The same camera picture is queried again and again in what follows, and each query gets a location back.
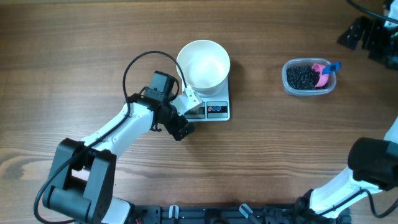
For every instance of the clear plastic container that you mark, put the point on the clear plastic container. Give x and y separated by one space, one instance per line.
331 83

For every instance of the black beans in container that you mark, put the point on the black beans in container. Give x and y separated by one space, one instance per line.
302 78

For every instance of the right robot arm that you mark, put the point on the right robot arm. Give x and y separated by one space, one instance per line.
372 163

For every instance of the white round bowl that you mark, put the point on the white round bowl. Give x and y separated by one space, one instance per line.
205 66

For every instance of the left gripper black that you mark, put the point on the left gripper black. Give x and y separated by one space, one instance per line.
173 128

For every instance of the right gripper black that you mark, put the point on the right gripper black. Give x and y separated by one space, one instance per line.
357 28

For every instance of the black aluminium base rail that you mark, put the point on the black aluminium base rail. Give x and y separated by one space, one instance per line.
268 214

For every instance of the pink scoop with blue handle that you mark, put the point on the pink scoop with blue handle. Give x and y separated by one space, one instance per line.
323 72

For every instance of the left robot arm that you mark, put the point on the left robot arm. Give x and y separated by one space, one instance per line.
81 180

